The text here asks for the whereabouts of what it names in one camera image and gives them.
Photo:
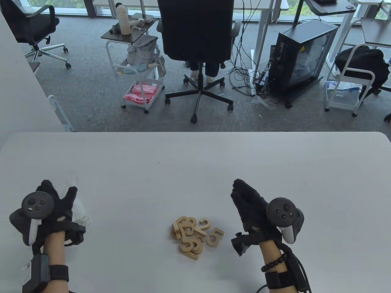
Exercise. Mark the black grey hand controller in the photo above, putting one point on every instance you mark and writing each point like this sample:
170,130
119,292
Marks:
281,210
36,204

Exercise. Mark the person's left hand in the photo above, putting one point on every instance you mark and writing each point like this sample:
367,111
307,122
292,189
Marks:
62,207

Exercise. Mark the person's right hand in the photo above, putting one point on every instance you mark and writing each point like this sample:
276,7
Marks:
250,207

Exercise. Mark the light blue pouch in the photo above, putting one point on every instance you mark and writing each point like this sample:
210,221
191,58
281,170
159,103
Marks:
133,69

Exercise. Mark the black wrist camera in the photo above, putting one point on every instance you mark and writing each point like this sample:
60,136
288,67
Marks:
241,242
74,232

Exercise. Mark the cream cylindrical bottle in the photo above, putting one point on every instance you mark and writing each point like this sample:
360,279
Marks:
122,21

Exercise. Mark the small dark gadget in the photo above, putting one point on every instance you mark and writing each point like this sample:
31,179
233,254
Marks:
114,29

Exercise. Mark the black mesh office chair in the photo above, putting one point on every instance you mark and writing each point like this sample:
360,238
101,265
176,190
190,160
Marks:
30,24

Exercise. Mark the black computer tower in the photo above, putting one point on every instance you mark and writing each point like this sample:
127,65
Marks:
302,52

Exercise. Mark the person's left forearm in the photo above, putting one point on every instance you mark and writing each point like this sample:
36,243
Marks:
55,253

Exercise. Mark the white handheld device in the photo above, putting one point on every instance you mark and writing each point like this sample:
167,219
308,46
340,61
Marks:
139,22

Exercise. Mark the black forearm sensor box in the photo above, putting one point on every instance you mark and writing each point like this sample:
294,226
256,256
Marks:
35,271
294,274

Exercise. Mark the black high-back office chair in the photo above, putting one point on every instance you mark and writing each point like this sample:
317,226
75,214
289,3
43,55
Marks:
195,30

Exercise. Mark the pink folded cloths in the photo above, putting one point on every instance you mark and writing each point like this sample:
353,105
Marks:
140,93

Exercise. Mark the grey backpack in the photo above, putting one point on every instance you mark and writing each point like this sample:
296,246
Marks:
142,50

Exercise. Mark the black monitor stand table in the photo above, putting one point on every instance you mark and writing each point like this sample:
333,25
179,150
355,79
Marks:
330,7

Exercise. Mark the clear plastic bag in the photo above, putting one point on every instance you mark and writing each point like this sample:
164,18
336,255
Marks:
264,103

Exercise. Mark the black bag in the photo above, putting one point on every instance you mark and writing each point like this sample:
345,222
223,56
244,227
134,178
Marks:
360,65

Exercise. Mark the white flat box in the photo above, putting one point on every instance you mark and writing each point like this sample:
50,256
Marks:
143,16

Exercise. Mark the clear blue plastic packets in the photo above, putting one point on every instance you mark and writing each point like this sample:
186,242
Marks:
345,87

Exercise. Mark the white cart with dark top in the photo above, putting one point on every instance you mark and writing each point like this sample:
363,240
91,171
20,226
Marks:
375,33
122,36

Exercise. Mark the pile of wooden number blocks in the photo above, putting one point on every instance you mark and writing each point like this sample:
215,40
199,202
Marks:
186,230

